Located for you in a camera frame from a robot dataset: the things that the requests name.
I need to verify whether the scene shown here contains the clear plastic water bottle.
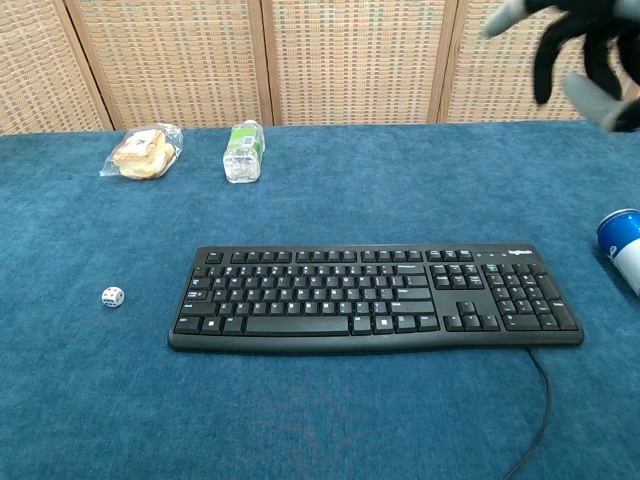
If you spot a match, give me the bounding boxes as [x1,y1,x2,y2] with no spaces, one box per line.
[222,119,265,185]

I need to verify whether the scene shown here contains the woven folding screen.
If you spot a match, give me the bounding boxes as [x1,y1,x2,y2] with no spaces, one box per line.
[0,0,640,137]

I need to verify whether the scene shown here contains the bagged bread slices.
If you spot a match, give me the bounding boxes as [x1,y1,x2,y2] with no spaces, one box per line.
[98,122,185,181]

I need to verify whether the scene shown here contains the blue and white can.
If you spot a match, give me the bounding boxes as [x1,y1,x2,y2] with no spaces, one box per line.
[596,208,640,299]

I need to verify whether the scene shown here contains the blue tablecloth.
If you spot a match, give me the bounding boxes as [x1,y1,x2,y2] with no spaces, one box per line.
[0,117,640,480]

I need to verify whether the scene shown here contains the black computer keyboard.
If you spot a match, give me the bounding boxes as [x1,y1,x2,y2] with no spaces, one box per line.
[167,243,586,356]

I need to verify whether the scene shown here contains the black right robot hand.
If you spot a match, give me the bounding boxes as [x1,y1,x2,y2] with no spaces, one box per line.
[480,0,640,134]

